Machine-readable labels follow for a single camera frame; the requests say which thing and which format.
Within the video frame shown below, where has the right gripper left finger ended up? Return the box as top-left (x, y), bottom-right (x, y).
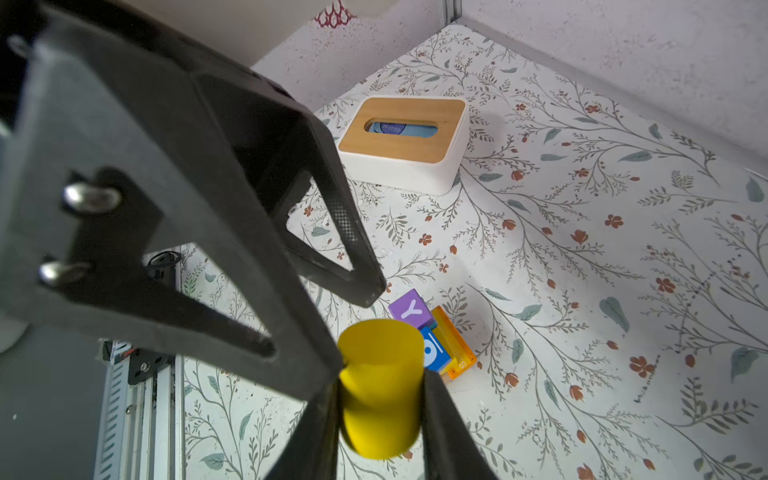
top-left (1, 1), bottom-right (385, 479)

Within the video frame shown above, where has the white wooden-lid tissue box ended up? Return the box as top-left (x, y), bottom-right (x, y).
top-left (337, 96), bottom-right (469, 196)

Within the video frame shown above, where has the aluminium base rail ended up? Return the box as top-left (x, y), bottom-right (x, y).
top-left (93, 340), bottom-right (185, 479)

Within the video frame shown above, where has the small yellow wooden block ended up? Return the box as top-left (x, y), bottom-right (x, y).
top-left (338, 319), bottom-right (424, 460)

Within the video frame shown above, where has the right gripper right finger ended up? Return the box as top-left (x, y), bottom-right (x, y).
top-left (421, 370), bottom-right (496, 480)

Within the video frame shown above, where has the blue number nine cube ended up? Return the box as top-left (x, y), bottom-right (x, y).
top-left (420, 327), bottom-right (452, 373)

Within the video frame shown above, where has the purple letter Y cube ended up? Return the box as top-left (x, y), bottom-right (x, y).
top-left (388, 289), bottom-right (435, 330)

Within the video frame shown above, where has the orange wooden cylinder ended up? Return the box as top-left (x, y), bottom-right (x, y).
top-left (431, 306), bottom-right (477, 383)

